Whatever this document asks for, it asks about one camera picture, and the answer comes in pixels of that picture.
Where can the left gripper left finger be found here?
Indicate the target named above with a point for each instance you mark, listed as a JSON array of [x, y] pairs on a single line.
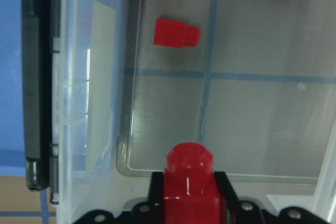
[[155, 194]]

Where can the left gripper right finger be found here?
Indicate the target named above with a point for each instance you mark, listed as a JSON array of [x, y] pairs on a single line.
[[226, 190]]

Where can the red block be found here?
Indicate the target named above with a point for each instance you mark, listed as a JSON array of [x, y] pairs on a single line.
[[190, 193], [174, 34]]

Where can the clear plastic storage box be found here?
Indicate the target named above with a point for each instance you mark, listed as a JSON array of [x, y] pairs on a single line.
[[258, 92]]

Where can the blue plastic tray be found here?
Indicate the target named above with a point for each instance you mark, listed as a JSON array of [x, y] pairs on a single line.
[[18, 204]]

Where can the red block under lid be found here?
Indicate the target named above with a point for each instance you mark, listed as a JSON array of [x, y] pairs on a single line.
[[174, 34]]

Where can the black box latch handle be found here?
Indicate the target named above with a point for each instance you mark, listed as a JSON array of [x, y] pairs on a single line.
[[40, 43]]

